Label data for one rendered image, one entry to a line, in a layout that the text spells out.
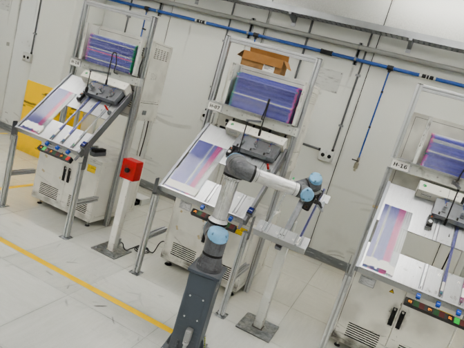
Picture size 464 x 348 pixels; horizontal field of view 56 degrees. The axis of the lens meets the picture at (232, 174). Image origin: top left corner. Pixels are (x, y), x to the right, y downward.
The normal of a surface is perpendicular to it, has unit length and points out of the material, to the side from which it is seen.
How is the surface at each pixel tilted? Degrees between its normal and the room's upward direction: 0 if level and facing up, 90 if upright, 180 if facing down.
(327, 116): 90
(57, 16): 90
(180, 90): 90
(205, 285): 90
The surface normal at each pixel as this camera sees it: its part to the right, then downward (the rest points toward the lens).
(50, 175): -0.38, 0.08
